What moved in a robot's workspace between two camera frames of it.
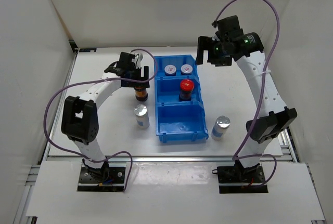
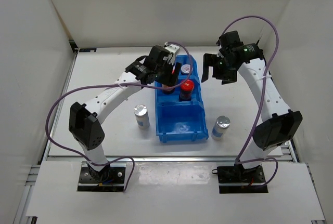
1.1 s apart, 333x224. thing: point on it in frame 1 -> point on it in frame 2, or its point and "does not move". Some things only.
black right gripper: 206,43 -> 212,60
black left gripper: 143,84 -> 170,82
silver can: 222,122 does not move
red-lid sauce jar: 187,87 does not move
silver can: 142,116 does not move
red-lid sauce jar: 141,94 -> 165,91
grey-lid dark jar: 186,69 does not move
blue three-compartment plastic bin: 177,120 does not move
